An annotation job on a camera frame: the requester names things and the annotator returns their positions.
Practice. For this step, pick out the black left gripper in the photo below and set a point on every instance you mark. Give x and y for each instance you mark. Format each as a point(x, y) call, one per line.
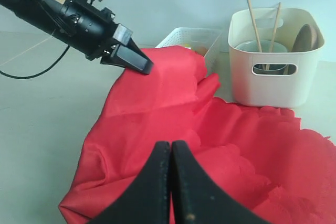
point(94, 31)

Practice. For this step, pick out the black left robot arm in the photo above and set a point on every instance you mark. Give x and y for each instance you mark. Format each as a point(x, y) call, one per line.
point(44, 15)

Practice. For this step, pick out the wooden chopstick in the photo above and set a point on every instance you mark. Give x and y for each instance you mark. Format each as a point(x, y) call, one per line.
point(253, 20)
point(275, 27)

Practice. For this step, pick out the cream plastic bin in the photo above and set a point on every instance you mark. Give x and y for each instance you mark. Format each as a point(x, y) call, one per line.
point(274, 90)

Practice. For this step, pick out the brown egg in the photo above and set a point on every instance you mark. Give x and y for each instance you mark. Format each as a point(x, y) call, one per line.
point(202, 51)

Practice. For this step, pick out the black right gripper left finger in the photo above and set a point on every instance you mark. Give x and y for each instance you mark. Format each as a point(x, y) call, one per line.
point(147, 199)

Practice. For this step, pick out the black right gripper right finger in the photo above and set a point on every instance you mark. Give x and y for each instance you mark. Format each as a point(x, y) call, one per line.
point(195, 196)

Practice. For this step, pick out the red scalloped cloth mat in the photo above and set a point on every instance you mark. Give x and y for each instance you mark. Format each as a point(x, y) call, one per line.
point(259, 156)

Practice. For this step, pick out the white perforated plastic basket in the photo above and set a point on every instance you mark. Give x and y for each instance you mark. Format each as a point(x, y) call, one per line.
point(196, 37)

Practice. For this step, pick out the brown clay plate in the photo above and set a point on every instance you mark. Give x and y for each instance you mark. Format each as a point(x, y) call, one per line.
point(306, 39)

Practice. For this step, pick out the stainless steel cup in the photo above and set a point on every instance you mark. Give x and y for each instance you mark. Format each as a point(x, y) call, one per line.
point(274, 69)

